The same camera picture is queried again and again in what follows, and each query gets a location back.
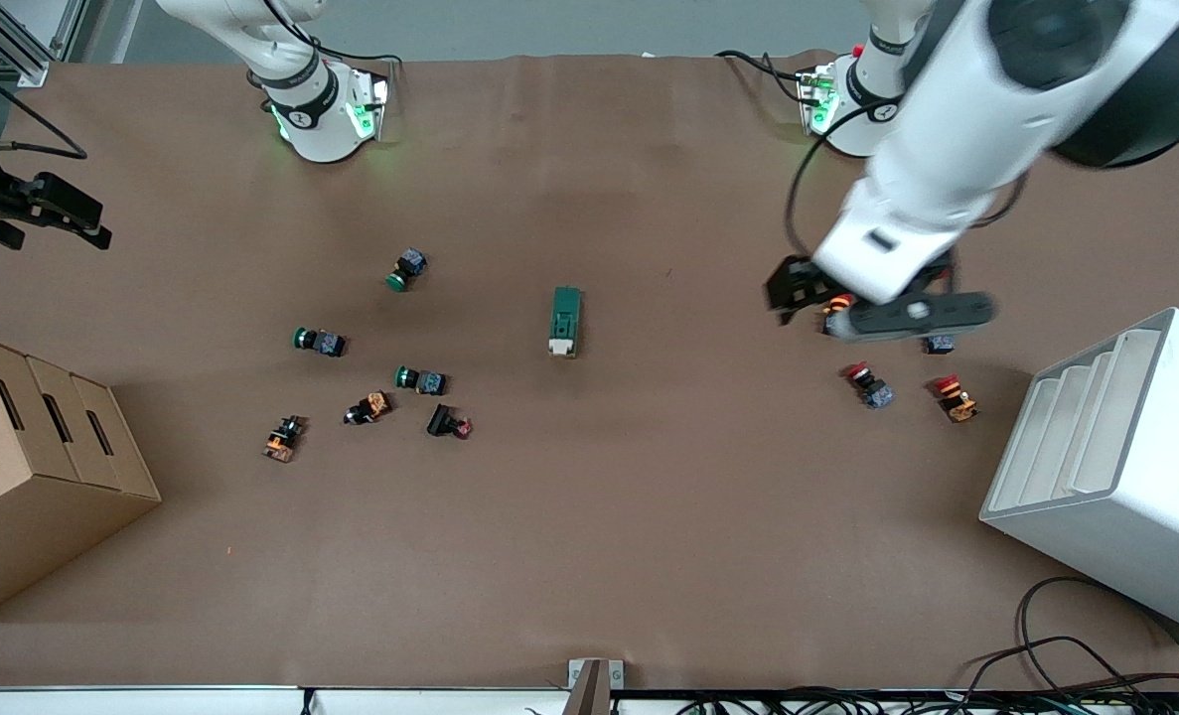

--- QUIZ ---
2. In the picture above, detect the green push button switch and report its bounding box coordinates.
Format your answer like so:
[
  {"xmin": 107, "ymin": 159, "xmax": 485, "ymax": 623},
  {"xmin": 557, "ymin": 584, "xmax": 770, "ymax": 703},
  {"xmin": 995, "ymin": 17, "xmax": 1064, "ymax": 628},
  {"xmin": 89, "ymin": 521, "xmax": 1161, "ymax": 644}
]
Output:
[
  {"xmin": 293, "ymin": 326, "xmax": 349, "ymax": 358},
  {"xmin": 386, "ymin": 247, "xmax": 429, "ymax": 293},
  {"xmin": 394, "ymin": 364, "xmax": 448, "ymax": 397}
]

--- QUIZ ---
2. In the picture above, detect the black base cable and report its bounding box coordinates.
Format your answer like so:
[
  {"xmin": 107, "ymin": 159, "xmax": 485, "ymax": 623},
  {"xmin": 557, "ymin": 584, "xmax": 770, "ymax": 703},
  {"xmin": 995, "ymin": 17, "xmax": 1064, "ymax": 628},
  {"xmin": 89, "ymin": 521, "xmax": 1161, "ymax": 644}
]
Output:
[
  {"xmin": 261, "ymin": 0, "xmax": 403, "ymax": 69},
  {"xmin": 715, "ymin": 50, "xmax": 820, "ymax": 105}
]

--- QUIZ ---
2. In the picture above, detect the black red switch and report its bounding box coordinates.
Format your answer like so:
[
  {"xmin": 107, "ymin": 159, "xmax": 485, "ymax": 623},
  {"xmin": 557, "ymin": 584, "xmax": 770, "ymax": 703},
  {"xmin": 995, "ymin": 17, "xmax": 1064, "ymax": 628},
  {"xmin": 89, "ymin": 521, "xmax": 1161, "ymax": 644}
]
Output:
[{"xmin": 425, "ymin": 403, "xmax": 474, "ymax": 440}]

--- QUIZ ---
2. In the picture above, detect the brown table mat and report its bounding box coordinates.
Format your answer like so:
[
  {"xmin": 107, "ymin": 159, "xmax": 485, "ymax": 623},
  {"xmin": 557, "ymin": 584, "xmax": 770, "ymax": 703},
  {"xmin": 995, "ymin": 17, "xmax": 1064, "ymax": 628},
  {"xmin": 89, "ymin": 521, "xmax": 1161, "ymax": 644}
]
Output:
[{"xmin": 0, "ymin": 50, "xmax": 1179, "ymax": 688}]

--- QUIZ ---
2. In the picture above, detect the grey metal bracket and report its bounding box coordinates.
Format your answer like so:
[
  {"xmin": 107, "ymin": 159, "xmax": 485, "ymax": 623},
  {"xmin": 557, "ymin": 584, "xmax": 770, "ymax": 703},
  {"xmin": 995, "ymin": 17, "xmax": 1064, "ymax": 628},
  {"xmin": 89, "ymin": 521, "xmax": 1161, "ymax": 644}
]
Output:
[{"xmin": 561, "ymin": 658, "xmax": 625, "ymax": 715}]

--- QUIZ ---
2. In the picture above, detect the black cable bundle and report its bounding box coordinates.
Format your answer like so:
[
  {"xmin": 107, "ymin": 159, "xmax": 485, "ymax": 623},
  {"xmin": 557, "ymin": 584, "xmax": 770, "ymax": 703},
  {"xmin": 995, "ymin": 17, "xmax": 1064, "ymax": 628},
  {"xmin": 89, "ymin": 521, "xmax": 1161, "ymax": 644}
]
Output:
[{"xmin": 639, "ymin": 683, "xmax": 1179, "ymax": 715}]

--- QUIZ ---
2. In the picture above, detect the red button orange base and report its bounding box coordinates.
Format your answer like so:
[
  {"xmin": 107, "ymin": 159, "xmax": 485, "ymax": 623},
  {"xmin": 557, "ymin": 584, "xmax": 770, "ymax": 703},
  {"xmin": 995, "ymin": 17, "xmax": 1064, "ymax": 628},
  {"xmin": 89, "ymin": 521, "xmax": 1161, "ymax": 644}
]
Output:
[{"xmin": 934, "ymin": 373, "xmax": 980, "ymax": 424}]

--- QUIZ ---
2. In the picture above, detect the black left base cable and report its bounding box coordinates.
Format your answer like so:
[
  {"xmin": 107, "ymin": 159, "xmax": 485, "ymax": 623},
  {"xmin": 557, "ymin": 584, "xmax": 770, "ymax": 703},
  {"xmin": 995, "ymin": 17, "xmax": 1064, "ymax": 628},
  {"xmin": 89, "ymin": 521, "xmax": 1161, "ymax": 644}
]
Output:
[{"xmin": 715, "ymin": 50, "xmax": 820, "ymax": 105}]

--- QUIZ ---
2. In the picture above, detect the black cable loop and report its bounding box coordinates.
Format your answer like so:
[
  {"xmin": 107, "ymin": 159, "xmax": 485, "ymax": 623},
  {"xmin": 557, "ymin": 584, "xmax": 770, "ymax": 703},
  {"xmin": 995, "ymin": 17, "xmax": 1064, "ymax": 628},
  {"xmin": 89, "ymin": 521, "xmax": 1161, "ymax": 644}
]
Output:
[{"xmin": 957, "ymin": 576, "xmax": 1179, "ymax": 715}]

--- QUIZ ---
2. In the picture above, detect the white slotted bin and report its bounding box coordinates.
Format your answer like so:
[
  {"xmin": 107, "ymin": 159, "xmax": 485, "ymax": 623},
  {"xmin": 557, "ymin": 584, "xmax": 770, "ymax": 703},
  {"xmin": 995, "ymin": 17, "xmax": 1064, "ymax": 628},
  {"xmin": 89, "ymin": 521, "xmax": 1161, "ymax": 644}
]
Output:
[{"xmin": 979, "ymin": 307, "xmax": 1179, "ymax": 639}]

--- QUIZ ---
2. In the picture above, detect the aluminium frame profile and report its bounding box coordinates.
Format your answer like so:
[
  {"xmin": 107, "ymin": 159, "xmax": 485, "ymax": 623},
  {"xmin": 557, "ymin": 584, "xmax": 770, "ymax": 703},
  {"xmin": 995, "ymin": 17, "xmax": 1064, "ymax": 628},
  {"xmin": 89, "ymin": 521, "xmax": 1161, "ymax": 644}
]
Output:
[{"xmin": 0, "ymin": 0, "xmax": 88, "ymax": 80}]

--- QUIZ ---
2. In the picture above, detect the orange black selector switch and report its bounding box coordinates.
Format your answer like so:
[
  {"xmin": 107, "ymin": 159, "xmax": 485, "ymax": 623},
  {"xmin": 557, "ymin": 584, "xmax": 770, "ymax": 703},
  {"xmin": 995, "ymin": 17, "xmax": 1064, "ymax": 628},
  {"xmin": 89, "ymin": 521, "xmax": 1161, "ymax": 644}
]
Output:
[
  {"xmin": 343, "ymin": 391, "xmax": 393, "ymax": 427},
  {"xmin": 261, "ymin": 415, "xmax": 307, "ymax": 464}
]

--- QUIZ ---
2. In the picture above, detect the black right base cable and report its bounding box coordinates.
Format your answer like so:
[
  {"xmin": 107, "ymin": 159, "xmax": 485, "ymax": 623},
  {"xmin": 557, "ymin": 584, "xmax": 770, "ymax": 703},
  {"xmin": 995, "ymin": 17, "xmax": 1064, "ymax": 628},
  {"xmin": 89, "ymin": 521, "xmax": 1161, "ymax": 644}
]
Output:
[{"xmin": 261, "ymin": 0, "xmax": 403, "ymax": 69}]

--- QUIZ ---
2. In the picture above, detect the brown cardboard box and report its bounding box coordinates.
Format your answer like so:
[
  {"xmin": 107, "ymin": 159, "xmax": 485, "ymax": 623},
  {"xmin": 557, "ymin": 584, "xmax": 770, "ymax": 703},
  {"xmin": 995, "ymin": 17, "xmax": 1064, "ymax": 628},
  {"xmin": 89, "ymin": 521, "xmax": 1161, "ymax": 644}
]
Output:
[{"xmin": 0, "ymin": 332, "xmax": 163, "ymax": 625}]

